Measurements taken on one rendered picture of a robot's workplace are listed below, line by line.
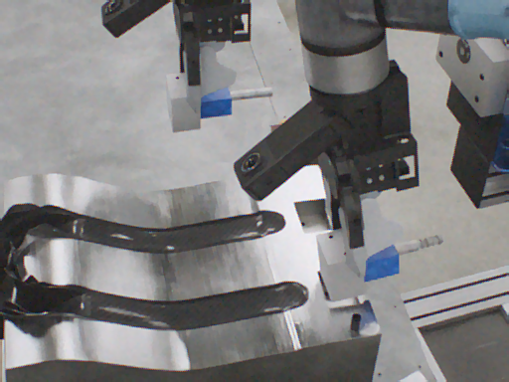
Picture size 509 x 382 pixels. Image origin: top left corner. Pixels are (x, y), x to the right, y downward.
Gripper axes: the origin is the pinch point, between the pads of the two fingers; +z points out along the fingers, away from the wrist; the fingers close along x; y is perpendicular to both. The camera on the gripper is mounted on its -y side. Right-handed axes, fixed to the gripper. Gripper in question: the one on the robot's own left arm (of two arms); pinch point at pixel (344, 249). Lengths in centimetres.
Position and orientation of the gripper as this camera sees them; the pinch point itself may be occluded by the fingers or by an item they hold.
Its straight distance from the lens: 90.9
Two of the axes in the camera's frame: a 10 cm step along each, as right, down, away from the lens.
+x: -2.1, -5.7, 7.9
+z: 1.4, 7.8, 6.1
